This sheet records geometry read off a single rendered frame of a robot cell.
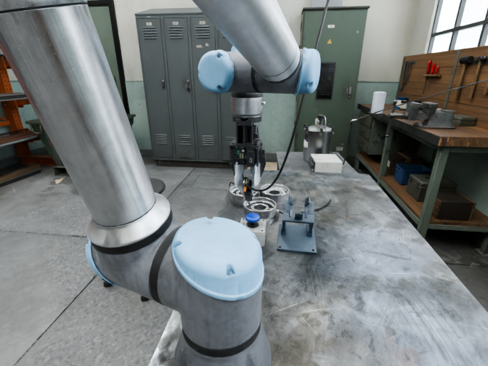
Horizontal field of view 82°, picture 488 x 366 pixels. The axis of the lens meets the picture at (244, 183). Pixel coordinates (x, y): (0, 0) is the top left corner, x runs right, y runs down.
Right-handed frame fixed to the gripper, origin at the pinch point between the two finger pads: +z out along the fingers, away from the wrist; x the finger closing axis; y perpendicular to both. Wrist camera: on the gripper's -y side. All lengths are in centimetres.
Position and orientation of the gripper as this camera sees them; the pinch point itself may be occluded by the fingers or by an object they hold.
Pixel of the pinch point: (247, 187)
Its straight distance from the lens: 77.3
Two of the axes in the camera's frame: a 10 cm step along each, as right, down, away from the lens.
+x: 9.9, 0.6, -1.5
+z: 0.0, 9.3, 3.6
